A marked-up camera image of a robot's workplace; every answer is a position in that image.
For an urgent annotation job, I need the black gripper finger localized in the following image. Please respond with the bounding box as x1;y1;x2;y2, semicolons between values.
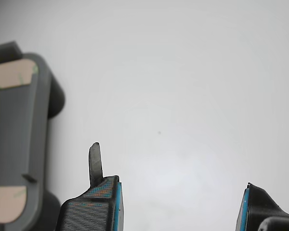
235;182;289;231

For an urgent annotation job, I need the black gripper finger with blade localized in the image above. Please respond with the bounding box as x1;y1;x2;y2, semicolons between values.
55;142;125;231

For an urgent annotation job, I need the tan 3M tape liner film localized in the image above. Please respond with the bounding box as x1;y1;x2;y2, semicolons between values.
0;185;27;224
0;59;39;92

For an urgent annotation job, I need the grey printed fixture with legs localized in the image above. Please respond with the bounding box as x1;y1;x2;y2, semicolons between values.
0;40;66;231

